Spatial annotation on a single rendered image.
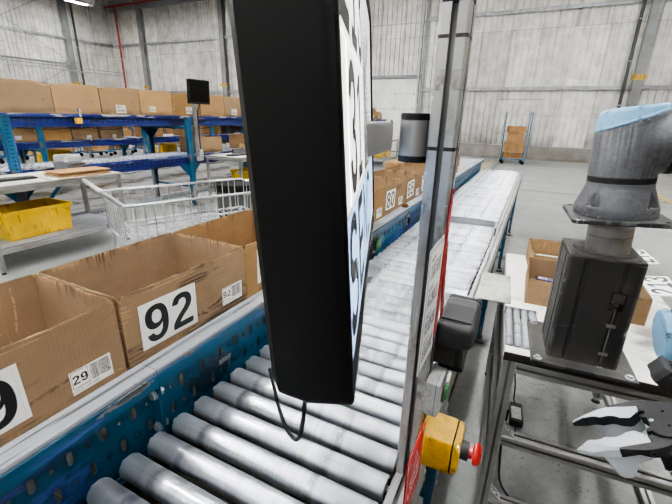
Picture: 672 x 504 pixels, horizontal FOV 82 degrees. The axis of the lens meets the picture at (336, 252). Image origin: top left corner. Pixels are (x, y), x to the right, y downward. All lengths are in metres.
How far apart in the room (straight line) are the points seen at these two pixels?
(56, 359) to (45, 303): 0.29
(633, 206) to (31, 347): 1.30
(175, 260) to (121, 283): 0.19
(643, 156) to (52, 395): 1.35
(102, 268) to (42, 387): 0.43
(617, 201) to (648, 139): 0.15
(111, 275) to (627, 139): 1.37
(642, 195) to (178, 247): 1.29
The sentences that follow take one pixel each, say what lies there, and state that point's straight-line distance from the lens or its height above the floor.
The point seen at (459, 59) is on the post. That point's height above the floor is 1.48.
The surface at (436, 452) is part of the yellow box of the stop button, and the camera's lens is 0.79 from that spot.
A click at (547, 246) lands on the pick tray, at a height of 0.82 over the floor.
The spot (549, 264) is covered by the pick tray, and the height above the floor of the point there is 0.83.
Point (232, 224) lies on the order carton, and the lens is 1.53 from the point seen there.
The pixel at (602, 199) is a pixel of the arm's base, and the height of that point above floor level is 1.22.
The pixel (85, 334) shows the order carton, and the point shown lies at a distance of 0.88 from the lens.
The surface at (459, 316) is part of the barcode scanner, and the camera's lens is 0.71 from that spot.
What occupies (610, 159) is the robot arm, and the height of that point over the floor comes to 1.32.
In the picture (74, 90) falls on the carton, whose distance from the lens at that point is 6.10.
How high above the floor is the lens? 1.41
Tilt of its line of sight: 19 degrees down
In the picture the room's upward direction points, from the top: 1 degrees clockwise
